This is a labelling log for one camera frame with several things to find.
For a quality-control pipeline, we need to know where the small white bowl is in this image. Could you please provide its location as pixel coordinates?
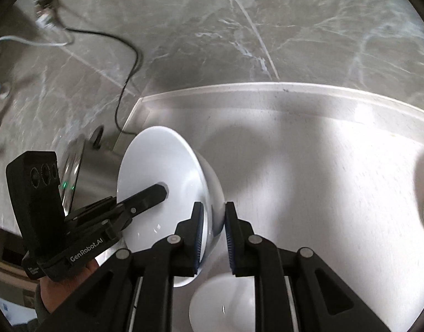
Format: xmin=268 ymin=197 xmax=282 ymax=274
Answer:
xmin=115 ymin=125 xmax=227 ymax=289

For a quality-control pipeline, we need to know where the person's left hand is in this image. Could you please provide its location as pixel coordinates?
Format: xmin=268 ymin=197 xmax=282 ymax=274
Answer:
xmin=40 ymin=259 xmax=99 ymax=313

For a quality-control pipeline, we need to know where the stainless steel rice cooker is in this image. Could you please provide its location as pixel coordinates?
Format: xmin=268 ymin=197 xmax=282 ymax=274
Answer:
xmin=59 ymin=126 xmax=122 ymax=214

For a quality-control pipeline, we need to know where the black power cable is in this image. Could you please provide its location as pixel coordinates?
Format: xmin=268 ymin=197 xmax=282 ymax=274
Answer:
xmin=64 ymin=27 xmax=144 ymax=136

